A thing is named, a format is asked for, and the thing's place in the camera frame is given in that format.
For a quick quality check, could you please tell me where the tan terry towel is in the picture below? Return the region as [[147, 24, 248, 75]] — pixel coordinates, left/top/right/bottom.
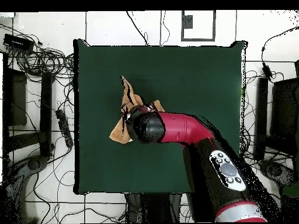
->
[[109, 75, 166, 145]]

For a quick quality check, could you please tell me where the dark green table cloth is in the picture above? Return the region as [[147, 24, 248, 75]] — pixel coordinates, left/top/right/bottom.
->
[[72, 38, 248, 195]]

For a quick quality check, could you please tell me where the black power strip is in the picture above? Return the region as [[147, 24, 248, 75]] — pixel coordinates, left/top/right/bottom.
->
[[55, 109, 74, 148]]

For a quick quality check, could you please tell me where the grey stand base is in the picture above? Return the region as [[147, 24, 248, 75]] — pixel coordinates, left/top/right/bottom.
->
[[258, 159, 297, 187], [4, 155, 50, 223]]

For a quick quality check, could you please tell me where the black electronics box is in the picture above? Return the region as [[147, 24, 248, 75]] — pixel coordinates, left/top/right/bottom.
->
[[4, 33, 35, 51]]

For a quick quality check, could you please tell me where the thick black floor cable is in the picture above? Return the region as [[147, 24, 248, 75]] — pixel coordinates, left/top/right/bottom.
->
[[126, 10, 150, 47]]

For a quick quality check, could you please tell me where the thin black floor cable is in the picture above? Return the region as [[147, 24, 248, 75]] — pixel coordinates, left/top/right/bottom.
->
[[160, 10, 171, 46]]

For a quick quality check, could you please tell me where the grey square floor frame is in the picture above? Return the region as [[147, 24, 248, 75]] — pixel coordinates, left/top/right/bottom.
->
[[181, 10, 217, 42]]

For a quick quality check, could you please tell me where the thin tangled cable cluster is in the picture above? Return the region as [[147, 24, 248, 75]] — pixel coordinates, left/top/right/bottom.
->
[[179, 202, 195, 222]]

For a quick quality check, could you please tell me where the tangled black cable bundle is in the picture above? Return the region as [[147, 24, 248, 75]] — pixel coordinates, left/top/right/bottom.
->
[[6, 34, 75, 79]]

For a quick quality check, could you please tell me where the black cable with inline adapter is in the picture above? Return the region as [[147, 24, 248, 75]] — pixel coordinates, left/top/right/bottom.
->
[[260, 26, 299, 81]]

